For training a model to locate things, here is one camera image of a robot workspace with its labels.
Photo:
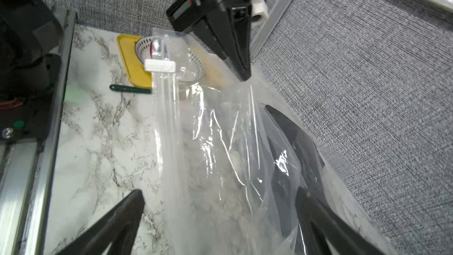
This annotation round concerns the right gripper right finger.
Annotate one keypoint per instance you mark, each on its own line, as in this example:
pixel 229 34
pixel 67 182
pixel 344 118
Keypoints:
pixel 321 228

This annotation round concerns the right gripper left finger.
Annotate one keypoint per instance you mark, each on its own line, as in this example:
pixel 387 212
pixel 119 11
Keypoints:
pixel 114 233

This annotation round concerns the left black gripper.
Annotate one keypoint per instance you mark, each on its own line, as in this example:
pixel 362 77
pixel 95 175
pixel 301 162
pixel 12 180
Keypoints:
pixel 234 27

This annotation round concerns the clear plastic vacuum bag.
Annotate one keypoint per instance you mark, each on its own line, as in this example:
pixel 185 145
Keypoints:
pixel 217 167

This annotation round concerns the white bag zipper slider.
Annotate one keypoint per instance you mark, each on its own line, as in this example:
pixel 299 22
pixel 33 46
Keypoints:
pixel 159 66

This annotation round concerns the yellow plastic tray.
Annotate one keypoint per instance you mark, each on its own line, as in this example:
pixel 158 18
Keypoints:
pixel 214 67

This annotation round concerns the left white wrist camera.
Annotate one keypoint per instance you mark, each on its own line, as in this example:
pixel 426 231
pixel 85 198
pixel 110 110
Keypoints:
pixel 259 12

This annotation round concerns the aluminium front rail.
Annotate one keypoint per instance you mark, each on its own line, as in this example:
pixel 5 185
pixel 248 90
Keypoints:
pixel 28 167

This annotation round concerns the green handled fork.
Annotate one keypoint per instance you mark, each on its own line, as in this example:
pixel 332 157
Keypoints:
pixel 129 89

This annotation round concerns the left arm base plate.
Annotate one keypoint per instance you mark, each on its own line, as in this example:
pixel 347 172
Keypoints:
pixel 24 113

